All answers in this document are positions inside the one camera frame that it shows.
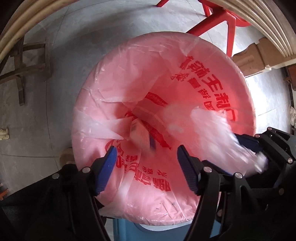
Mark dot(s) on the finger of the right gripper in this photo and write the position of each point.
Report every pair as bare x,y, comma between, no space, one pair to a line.
263,180
277,145

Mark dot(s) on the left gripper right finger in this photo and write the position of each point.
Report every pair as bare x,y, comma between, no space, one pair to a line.
215,218

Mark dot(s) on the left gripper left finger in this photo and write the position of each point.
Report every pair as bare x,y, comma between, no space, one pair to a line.
76,209

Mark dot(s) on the clear plastic bag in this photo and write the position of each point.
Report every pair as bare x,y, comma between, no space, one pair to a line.
207,135

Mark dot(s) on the white barcode medicine box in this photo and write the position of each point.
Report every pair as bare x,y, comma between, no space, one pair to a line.
140,137

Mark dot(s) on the pink trash bag bin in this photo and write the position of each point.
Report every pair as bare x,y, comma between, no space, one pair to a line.
138,79

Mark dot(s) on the blue plastic stool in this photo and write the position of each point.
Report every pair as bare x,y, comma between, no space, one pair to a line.
126,230

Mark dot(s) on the beige table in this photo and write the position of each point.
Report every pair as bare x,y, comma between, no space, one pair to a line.
265,16

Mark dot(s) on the red plastic chair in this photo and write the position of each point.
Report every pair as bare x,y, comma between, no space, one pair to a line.
215,15

